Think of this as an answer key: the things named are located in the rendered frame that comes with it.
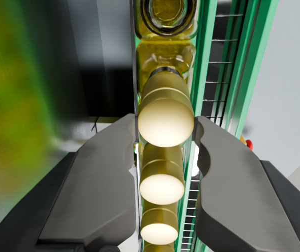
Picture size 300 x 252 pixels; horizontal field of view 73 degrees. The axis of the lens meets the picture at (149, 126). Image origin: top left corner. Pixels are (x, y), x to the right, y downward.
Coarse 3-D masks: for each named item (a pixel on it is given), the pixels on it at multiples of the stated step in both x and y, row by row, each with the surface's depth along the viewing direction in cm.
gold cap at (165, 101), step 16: (160, 80) 13; (176, 80) 14; (144, 96) 12; (160, 96) 11; (176, 96) 11; (144, 112) 11; (160, 112) 11; (176, 112) 11; (192, 112) 11; (144, 128) 12; (160, 128) 12; (176, 128) 12; (192, 128) 12; (160, 144) 12; (176, 144) 12
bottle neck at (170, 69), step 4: (156, 68) 17; (160, 68) 16; (164, 68) 16; (168, 68) 16; (172, 68) 17; (152, 72) 17; (156, 72) 16; (172, 72) 16; (176, 72) 16; (180, 76) 17
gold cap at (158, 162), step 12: (144, 156) 17; (156, 156) 16; (168, 156) 16; (180, 156) 17; (144, 168) 15; (156, 168) 14; (168, 168) 14; (180, 168) 15; (144, 180) 14; (156, 180) 14; (168, 180) 14; (180, 180) 14; (144, 192) 15; (156, 192) 15; (168, 192) 15; (180, 192) 15
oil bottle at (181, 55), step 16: (144, 48) 18; (160, 48) 17; (176, 48) 17; (192, 48) 18; (144, 64) 17; (160, 64) 17; (176, 64) 17; (192, 64) 17; (144, 80) 18; (192, 80) 18
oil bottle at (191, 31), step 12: (132, 0) 16; (156, 0) 17; (168, 0) 17; (156, 12) 17; (168, 12) 17; (144, 24) 16; (192, 24) 16; (144, 36) 17; (156, 36) 16; (180, 36) 16; (192, 36) 17
